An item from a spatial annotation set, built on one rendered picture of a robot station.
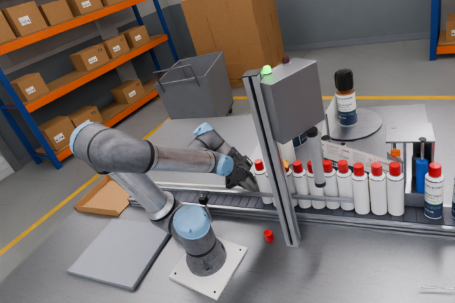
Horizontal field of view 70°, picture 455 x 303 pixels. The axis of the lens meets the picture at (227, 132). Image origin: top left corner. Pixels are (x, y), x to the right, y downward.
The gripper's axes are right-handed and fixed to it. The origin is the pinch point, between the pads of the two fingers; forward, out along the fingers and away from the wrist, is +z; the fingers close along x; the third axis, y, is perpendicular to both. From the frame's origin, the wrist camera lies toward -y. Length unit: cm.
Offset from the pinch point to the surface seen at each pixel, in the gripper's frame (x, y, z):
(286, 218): -16.2, -15.4, 6.1
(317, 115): -45.4, -6.5, -17.5
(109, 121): 319, 214, -95
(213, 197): 22.0, 0.8, -6.4
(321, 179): -34.3, -10.7, 0.2
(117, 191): 80, 4, -35
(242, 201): 9.2, -0.3, 1.0
